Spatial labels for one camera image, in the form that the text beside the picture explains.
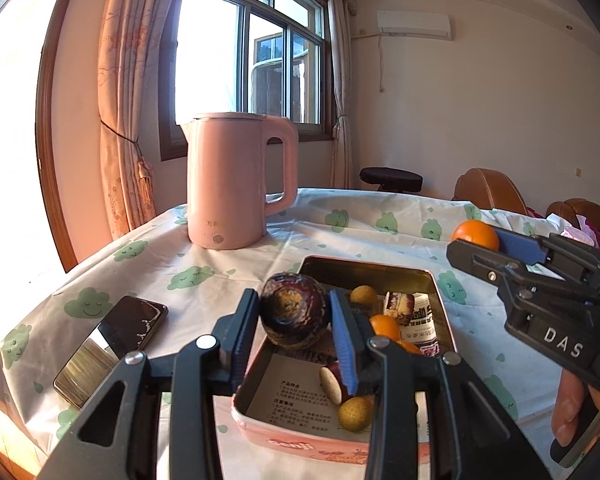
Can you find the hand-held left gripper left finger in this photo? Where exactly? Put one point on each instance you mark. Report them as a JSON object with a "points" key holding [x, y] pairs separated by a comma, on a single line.
{"points": [[245, 330]]}

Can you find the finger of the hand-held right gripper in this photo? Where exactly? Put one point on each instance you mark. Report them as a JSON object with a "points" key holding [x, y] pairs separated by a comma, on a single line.
{"points": [[475, 260], [522, 249]]}

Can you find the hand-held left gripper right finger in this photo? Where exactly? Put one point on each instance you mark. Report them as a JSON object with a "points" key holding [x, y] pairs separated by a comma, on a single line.
{"points": [[342, 345]]}

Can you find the orange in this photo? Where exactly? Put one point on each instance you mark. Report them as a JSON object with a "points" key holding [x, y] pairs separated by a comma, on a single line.
{"points": [[472, 234], [410, 346], [385, 326]]}

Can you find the dark brown passion fruit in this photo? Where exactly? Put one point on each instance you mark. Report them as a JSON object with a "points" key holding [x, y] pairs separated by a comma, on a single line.
{"points": [[290, 310]]}

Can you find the small yellow kumquat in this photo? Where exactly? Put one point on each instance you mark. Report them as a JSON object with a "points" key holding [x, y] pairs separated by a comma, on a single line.
{"points": [[364, 294]]}

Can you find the chocolate cake roll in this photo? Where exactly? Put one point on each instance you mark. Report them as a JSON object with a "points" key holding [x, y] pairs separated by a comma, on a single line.
{"points": [[399, 305]]}

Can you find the pink metal tin box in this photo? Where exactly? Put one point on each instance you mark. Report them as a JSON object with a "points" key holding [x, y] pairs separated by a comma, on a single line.
{"points": [[300, 447]]}

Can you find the person's right hand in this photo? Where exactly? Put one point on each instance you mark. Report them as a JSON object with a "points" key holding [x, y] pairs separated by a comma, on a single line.
{"points": [[567, 410]]}

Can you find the brown leather armchair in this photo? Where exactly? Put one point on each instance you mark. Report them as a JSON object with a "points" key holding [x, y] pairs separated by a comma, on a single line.
{"points": [[487, 190]]}

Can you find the white green-print tablecloth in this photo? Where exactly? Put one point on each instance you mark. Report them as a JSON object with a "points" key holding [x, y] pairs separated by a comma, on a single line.
{"points": [[300, 240]]}

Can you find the black round stool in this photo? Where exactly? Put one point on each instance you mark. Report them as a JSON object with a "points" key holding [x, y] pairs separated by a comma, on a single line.
{"points": [[390, 177]]}

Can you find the black smartphone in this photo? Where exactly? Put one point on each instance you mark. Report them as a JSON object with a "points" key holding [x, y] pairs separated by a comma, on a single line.
{"points": [[110, 350]]}

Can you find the pink electric kettle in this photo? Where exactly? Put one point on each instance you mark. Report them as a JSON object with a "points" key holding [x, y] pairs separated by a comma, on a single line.
{"points": [[225, 185]]}

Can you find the pale narrow curtain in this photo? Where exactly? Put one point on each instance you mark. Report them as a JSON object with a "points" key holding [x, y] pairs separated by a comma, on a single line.
{"points": [[340, 110]]}

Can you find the white air conditioner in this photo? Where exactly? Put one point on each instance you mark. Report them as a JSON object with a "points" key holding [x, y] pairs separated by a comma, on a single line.
{"points": [[414, 24]]}

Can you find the wooden framed glass door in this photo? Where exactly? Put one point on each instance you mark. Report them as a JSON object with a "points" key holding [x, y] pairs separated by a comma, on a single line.
{"points": [[50, 160]]}

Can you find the sliding glass window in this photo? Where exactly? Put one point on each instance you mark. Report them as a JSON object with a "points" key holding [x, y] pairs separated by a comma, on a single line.
{"points": [[250, 60]]}

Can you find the peach patterned curtain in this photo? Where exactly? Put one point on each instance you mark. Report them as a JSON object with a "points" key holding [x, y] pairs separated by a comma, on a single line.
{"points": [[125, 85]]}

